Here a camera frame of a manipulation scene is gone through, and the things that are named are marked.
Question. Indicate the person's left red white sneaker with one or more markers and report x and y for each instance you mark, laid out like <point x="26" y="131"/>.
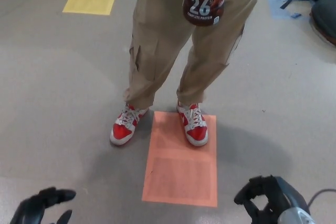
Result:
<point x="195" y="129"/>

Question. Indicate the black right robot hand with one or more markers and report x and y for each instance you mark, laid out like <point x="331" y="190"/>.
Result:
<point x="283" y="195"/>

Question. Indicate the dark round seat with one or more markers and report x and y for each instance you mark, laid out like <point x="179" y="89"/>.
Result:
<point x="326" y="14"/>

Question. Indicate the small blue scrap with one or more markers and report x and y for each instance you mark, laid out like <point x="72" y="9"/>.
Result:
<point x="295" y="15"/>

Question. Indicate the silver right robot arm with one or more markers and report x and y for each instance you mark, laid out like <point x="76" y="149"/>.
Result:
<point x="294" y="217"/>

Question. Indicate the khaki cargo pants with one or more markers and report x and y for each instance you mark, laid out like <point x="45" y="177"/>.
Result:
<point x="157" y="37"/>

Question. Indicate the orange floor sheet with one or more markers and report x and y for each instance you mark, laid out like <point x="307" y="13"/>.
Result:
<point x="181" y="174"/>

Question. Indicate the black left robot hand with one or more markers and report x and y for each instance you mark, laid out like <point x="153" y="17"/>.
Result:
<point x="31" y="203"/>

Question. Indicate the person's right red white sneaker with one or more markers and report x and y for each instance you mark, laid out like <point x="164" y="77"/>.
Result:
<point x="126" y="129"/>

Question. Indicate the person's red white sneaker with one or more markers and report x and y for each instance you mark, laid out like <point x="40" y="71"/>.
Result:
<point x="195" y="129"/>
<point x="126" y="129"/>

